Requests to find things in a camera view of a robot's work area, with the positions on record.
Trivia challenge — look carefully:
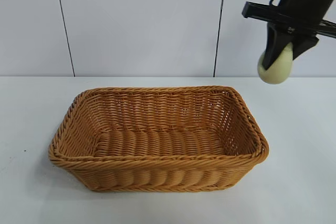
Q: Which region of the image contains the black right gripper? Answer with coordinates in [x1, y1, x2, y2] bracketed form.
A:
[241, 0, 336, 72]

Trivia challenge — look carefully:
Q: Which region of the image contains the pale egg yolk pastry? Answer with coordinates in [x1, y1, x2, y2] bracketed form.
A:
[258, 41, 294, 84]

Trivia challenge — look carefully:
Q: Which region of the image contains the woven wicker basket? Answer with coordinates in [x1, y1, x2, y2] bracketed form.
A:
[48, 85, 270, 193]

